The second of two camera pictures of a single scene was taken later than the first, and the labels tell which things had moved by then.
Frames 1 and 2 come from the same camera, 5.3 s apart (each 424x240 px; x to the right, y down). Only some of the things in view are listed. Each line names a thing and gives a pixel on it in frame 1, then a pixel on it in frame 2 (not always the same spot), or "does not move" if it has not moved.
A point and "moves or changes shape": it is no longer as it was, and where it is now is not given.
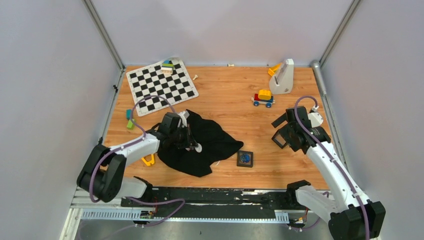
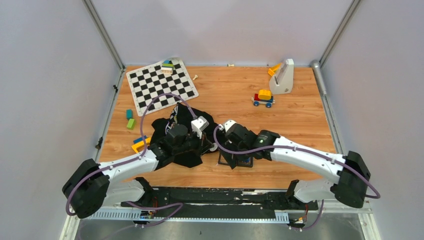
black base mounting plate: (236, 202) does not move
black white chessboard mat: (176, 87) does not move
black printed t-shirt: (212, 143) moves or changes shape
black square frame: (244, 159) does not move
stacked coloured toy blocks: (167, 67) does not move
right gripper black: (283, 132) → (229, 160)
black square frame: (279, 139) moves or changes shape
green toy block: (130, 125) does not move
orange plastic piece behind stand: (272, 71) does not move
